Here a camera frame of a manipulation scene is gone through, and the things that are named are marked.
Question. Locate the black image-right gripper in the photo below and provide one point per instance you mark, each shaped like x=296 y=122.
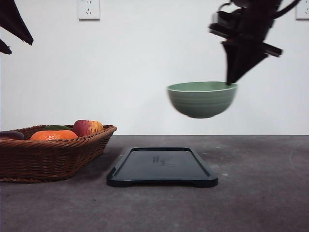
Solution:
x=244 y=27

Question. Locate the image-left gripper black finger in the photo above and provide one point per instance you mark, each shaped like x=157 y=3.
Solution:
x=4 y=47
x=10 y=20

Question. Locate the green ceramic bowl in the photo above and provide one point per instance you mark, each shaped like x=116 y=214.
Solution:
x=202 y=99

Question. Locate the brown wicker basket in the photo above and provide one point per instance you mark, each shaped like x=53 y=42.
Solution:
x=29 y=160

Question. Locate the dark purple fruit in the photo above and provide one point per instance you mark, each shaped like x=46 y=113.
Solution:
x=11 y=135

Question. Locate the green fruit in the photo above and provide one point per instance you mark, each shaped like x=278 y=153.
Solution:
x=56 y=127

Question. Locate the orange tangerine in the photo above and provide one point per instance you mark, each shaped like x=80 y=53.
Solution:
x=52 y=135

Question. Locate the red yellow apple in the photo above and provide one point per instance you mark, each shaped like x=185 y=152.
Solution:
x=87 y=127

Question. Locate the dark rectangular tray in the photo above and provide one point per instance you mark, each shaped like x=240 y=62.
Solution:
x=161 y=166

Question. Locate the black cable image-right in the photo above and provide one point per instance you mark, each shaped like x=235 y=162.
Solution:
x=286 y=9

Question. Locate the white wall socket right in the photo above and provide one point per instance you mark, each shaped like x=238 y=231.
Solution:
x=302 y=11

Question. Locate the white wall socket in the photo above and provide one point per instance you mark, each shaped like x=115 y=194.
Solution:
x=89 y=10
x=302 y=11

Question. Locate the white wall socket left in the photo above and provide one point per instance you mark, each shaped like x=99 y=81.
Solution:
x=89 y=10

